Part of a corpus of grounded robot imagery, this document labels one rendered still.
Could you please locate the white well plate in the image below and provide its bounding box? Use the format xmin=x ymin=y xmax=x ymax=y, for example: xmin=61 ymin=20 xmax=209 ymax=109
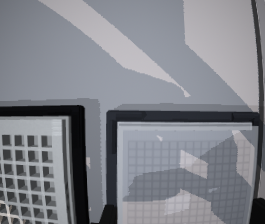
xmin=0 ymin=116 xmax=77 ymax=224

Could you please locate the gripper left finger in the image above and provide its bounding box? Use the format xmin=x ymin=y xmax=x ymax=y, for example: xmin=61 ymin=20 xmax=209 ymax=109
xmin=91 ymin=204 xmax=118 ymax=224

